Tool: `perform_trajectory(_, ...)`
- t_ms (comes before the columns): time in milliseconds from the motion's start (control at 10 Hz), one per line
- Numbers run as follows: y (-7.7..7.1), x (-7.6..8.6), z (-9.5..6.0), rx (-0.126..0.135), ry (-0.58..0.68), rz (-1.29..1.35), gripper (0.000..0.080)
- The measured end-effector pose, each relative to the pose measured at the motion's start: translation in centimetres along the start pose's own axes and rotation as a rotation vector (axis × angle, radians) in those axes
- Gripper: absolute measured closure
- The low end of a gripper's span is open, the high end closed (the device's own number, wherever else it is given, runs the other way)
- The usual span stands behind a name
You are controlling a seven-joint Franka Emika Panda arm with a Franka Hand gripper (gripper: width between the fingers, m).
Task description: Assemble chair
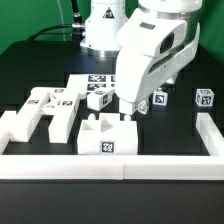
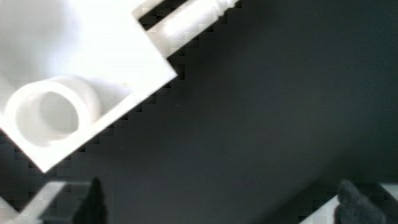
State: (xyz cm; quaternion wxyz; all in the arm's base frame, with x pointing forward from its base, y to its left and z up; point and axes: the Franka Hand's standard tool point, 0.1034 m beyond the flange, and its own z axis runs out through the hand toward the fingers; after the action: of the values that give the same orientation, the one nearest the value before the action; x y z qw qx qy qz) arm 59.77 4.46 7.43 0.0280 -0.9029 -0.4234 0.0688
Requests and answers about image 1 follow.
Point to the white chair back frame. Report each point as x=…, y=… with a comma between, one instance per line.
x=59, y=103

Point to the white chair seat part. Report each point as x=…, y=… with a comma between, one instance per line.
x=108, y=135

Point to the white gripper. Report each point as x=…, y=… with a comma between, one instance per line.
x=154, y=47

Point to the white U-shaped fence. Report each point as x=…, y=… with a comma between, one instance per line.
x=104, y=167

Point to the white marker sheet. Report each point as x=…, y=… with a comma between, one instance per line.
x=90, y=82

